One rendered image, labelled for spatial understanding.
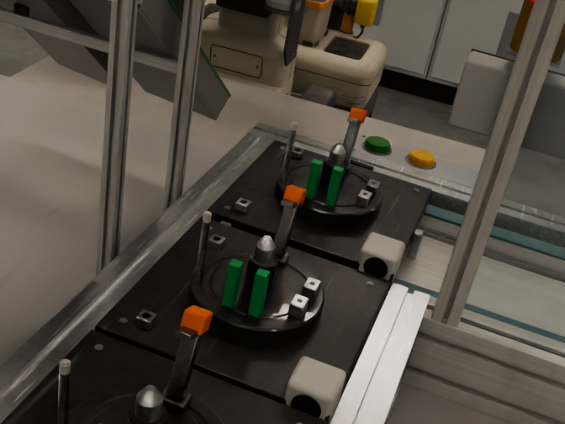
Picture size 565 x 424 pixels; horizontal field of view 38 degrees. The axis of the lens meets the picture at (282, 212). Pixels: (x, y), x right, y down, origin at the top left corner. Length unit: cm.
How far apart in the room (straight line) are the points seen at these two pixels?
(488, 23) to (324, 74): 209
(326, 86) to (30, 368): 141
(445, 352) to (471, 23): 321
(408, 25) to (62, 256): 318
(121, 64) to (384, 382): 41
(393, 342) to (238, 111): 77
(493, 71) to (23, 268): 61
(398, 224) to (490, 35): 306
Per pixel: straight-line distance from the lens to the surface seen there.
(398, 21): 410
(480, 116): 84
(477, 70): 82
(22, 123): 141
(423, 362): 95
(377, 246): 95
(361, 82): 203
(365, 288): 92
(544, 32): 78
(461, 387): 97
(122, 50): 85
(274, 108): 158
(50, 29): 111
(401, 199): 111
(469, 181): 123
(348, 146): 109
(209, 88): 114
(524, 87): 80
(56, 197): 121
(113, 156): 90
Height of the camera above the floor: 149
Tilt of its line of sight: 30 degrees down
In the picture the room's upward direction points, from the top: 11 degrees clockwise
